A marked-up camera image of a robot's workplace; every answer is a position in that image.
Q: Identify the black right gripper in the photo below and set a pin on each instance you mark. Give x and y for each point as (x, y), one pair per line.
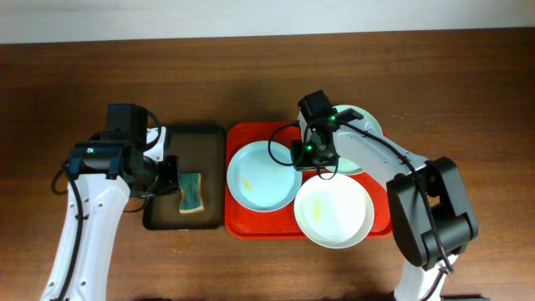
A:
(302, 163)

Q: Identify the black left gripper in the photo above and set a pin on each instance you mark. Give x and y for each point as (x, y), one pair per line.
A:
(171, 175)

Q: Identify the green and yellow sponge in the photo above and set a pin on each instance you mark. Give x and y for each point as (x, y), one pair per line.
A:
(191, 198)

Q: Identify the light blue plate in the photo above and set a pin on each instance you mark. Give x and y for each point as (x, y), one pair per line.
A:
(257, 180)

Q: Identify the white plate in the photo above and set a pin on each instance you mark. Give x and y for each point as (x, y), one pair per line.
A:
(336, 213)

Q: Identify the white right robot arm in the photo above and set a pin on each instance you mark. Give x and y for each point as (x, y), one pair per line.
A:
(432, 217)

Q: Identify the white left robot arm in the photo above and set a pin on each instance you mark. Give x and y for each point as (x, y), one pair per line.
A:
(103, 176)

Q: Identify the black rectangular tray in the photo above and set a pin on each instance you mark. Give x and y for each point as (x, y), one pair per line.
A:
(200, 149)

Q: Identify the light green plate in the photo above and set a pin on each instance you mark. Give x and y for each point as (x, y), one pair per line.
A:
(346, 166)

